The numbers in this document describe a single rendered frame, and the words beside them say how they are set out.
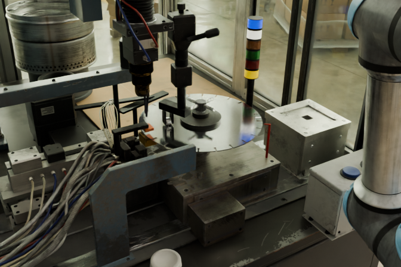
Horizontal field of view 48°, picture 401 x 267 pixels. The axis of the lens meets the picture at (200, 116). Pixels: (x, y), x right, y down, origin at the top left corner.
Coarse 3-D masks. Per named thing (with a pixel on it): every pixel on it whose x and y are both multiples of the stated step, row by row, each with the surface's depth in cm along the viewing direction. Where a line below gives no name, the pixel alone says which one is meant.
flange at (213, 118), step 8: (192, 112) 121; (208, 112) 120; (216, 112) 124; (184, 120) 119; (192, 120) 119; (200, 120) 119; (208, 120) 119; (216, 120) 120; (200, 128) 117; (208, 128) 118
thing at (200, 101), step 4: (188, 100) 123; (192, 100) 121; (196, 100) 120; (200, 100) 120; (204, 100) 120; (208, 100) 122; (212, 100) 123; (196, 104) 119; (200, 104) 119; (204, 104) 119; (192, 108) 118; (196, 108) 120; (200, 108) 119; (204, 108) 120; (208, 108) 118; (212, 108) 117; (200, 112) 120; (204, 112) 120
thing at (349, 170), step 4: (344, 168) 110; (348, 168) 110; (352, 168) 110; (356, 168) 110; (344, 172) 109; (348, 172) 108; (352, 172) 108; (356, 172) 108; (348, 176) 108; (352, 176) 108; (356, 176) 108
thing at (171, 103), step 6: (180, 90) 111; (180, 96) 111; (162, 102) 116; (168, 102) 116; (174, 102) 116; (180, 102) 112; (162, 108) 116; (168, 108) 115; (174, 108) 114; (180, 108) 113; (186, 108) 113; (162, 114) 118; (180, 114) 113; (186, 114) 113; (162, 120) 119
